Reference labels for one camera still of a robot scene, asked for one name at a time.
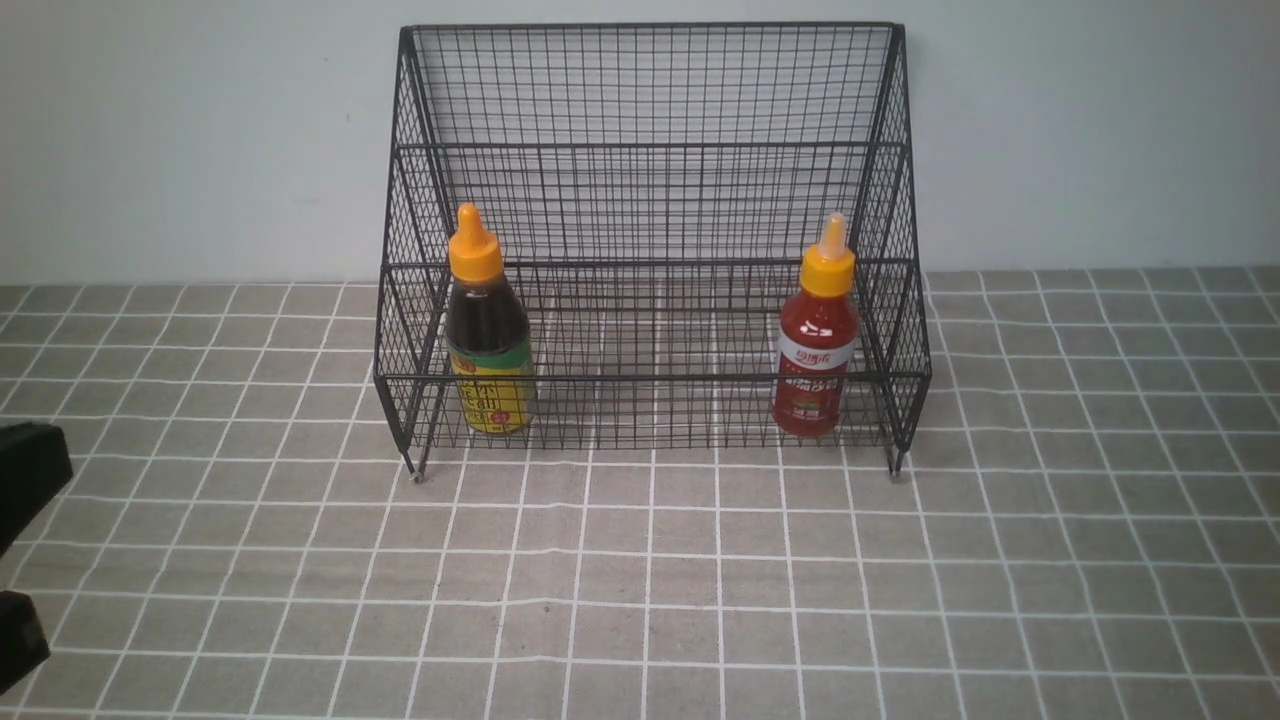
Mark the red tomato sauce bottle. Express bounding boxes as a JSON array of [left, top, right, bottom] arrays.
[[772, 213, 860, 438]]

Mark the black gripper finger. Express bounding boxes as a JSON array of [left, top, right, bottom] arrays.
[[0, 591, 50, 694]]

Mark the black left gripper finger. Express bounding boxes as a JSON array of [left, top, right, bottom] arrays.
[[0, 421, 74, 553]]

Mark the black wire mesh shelf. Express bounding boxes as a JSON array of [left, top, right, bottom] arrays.
[[372, 20, 933, 482]]

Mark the grey checked tablecloth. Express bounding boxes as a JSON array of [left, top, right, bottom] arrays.
[[1, 266, 1279, 719]]

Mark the dark soy sauce bottle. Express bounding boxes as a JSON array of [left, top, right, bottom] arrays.
[[445, 202, 536, 436]]

